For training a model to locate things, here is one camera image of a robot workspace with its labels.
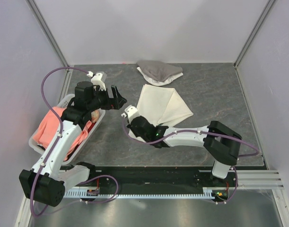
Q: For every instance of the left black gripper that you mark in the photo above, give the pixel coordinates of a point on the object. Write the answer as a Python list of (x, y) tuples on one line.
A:
[(118, 101)]

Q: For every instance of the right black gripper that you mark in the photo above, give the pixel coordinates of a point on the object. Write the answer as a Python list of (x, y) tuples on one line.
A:
[(133, 131)]

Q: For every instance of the white cloth napkin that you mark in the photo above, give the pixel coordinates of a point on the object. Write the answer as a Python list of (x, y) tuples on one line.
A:
[(162, 106)]

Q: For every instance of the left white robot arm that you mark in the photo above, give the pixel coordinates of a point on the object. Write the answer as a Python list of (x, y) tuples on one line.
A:
[(44, 182)]

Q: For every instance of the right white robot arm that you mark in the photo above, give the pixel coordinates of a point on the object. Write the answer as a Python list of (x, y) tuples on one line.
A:
[(219, 140)]

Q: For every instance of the red item in basket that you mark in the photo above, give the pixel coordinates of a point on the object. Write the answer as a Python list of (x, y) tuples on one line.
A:
[(95, 116)]

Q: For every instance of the grey folded cloth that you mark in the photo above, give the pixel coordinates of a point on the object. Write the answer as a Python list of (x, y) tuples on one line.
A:
[(158, 70)]

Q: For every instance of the white plastic basket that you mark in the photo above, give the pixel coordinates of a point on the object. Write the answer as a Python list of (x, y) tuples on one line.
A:
[(61, 106)]

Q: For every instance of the pink cloth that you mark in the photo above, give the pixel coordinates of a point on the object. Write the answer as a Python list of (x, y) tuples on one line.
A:
[(48, 127)]

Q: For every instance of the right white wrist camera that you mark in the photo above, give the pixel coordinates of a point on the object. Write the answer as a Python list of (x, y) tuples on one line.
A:
[(130, 113)]

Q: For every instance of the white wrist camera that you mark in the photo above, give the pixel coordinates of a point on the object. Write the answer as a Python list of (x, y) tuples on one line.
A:
[(130, 113), (98, 79)]

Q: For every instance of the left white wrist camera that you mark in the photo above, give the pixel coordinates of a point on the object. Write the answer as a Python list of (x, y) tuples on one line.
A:
[(98, 79)]

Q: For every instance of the left aluminium frame post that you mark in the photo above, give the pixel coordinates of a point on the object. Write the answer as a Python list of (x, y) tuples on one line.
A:
[(44, 26)]

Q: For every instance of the aluminium frame post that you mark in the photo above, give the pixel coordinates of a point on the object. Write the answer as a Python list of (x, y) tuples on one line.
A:
[(44, 26), (258, 25)]

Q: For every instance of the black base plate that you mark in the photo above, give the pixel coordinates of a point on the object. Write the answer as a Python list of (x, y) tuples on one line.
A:
[(154, 180)]

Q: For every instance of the white cable duct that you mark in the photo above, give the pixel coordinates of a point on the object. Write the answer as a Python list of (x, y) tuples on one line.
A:
[(92, 193)]

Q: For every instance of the right aluminium frame post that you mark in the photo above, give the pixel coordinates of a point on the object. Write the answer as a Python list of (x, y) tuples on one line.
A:
[(258, 25)]

